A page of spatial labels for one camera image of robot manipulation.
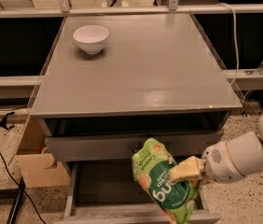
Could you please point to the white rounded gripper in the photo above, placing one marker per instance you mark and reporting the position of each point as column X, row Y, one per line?
column 215, row 162

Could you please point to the green rice chip bag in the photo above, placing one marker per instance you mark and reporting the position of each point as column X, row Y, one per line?
column 150, row 168

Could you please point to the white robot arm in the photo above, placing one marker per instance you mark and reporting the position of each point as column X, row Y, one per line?
column 246, row 152

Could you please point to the grey open middle drawer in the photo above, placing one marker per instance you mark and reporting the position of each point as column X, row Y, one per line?
column 103, row 192

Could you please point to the grey top drawer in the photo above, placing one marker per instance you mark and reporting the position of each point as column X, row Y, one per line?
column 122, row 146

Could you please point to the grey wooden nightstand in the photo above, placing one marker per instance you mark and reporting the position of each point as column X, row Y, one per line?
column 155, row 75

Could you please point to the brown cardboard box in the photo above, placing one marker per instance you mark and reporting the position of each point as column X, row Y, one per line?
column 38, row 167

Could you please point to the white ceramic bowl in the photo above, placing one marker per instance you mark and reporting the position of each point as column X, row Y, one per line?
column 91, row 38

